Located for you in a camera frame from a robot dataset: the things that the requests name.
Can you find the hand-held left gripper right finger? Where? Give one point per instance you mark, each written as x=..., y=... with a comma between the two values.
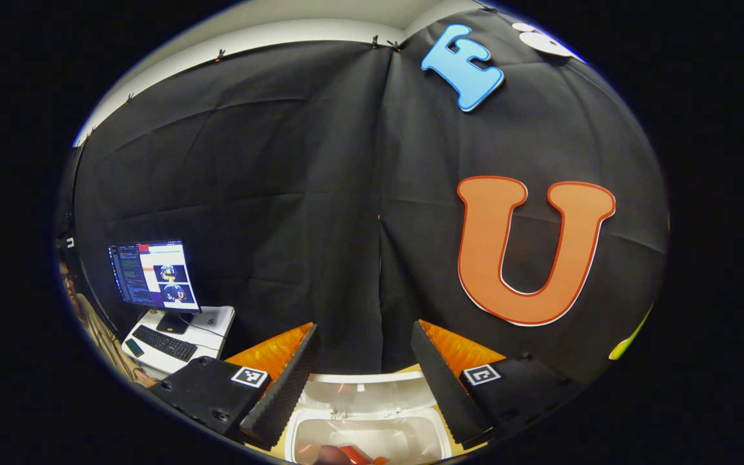
x=440, y=387

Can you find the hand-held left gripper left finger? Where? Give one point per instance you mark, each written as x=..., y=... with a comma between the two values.
x=291, y=387

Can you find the white desktop garbage bin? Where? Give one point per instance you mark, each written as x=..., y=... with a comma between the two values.
x=372, y=394

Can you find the red pop can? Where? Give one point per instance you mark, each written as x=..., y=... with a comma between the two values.
x=356, y=454

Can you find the white side table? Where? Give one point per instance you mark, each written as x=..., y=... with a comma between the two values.
x=214, y=329

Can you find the black keyboard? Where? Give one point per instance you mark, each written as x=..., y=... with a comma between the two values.
x=165, y=343

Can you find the dark smartphone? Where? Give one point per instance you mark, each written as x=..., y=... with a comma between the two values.
x=134, y=348

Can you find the computer monitor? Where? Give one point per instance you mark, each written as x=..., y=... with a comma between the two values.
x=152, y=274

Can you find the black backdrop cloth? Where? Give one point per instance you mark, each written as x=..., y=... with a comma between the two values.
x=294, y=194

